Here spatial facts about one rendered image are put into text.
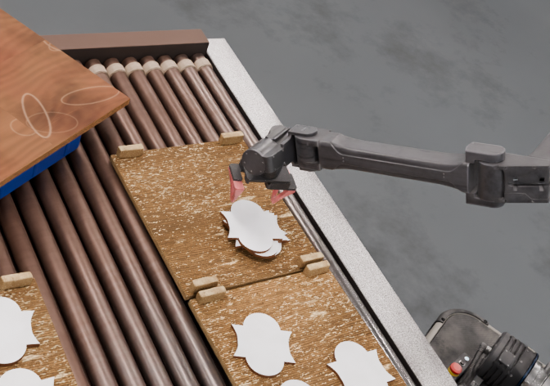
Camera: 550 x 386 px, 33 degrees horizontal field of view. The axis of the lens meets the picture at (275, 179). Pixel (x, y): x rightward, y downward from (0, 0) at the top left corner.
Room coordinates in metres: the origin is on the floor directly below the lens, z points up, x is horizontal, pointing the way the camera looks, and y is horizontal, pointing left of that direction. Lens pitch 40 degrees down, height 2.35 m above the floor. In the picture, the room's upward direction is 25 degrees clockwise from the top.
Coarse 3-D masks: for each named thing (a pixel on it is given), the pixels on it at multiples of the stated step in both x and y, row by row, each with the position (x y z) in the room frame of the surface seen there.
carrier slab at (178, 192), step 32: (128, 160) 1.51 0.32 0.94; (160, 160) 1.55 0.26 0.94; (192, 160) 1.60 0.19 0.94; (224, 160) 1.64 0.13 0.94; (128, 192) 1.42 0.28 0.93; (160, 192) 1.46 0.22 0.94; (192, 192) 1.50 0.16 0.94; (224, 192) 1.54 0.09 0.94; (256, 192) 1.59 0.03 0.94; (160, 224) 1.37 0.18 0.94; (192, 224) 1.41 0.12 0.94; (288, 224) 1.54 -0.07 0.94; (192, 256) 1.32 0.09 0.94; (224, 256) 1.36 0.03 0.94; (288, 256) 1.44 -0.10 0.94
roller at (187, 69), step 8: (176, 56) 1.98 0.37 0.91; (184, 56) 1.98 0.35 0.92; (184, 64) 1.95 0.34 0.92; (192, 64) 1.96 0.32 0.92; (184, 72) 1.93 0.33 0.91; (192, 72) 1.93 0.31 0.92; (192, 80) 1.91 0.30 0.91; (200, 80) 1.91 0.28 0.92; (192, 88) 1.89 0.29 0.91; (200, 88) 1.88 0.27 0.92; (200, 96) 1.86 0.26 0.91; (208, 96) 1.86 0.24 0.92; (200, 104) 1.85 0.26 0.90; (208, 104) 1.84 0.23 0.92; (216, 104) 1.85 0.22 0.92; (208, 112) 1.82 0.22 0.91; (216, 112) 1.82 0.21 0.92; (216, 120) 1.80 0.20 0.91; (224, 120) 1.80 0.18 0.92; (216, 128) 1.78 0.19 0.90; (224, 128) 1.78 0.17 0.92
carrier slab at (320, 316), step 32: (256, 288) 1.32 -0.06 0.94; (288, 288) 1.35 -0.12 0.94; (320, 288) 1.39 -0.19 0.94; (224, 320) 1.20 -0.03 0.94; (288, 320) 1.27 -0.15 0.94; (320, 320) 1.31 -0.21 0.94; (352, 320) 1.35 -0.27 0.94; (224, 352) 1.13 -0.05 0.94; (320, 352) 1.23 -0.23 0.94; (384, 352) 1.30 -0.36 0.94; (256, 384) 1.09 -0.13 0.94; (320, 384) 1.15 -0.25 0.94
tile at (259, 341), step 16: (256, 320) 1.23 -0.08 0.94; (272, 320) 1.25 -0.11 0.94; (240, 336) 1.17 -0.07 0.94; (256, 336) 1.19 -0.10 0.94; (272, 336) 1.21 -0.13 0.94; (288, 336) 1.22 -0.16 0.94; (240, 352) 1.14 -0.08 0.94; (256, 352) 1.15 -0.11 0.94; (272, 352) 1.17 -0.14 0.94; (288, 352) 1.19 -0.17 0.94; (256, 368) 1.12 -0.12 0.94; (272, 368) 1.13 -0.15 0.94
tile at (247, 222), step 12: (240, 204) 1.49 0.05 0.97; (252, 204) 1.51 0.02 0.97; (228, 216) 1.44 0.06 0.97; (240, 216) 1.46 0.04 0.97; (252, 216) 1.47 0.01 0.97; (264, 216) 1.49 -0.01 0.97; (228, 228) 1.41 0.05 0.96; (240, 228) 1.42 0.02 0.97; (252, 228) 1.44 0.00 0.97; (264, 228) 1.46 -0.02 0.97; (240, 240) 1.39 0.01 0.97; (252, 240) 1.40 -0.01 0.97; (264, 240) 1.42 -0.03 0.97; (252, 252) 1.38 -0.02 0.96; (264, 252) 1.40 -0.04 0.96
